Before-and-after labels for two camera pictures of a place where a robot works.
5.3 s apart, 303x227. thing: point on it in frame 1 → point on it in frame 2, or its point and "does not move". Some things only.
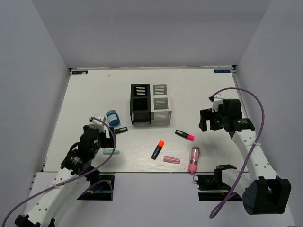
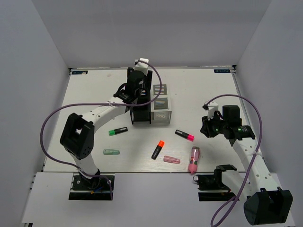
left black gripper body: (101, 144) → (146, 77)
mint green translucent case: (109, 151) does not move
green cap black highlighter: (120, 130) does not move
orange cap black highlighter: (157, 150) does not move
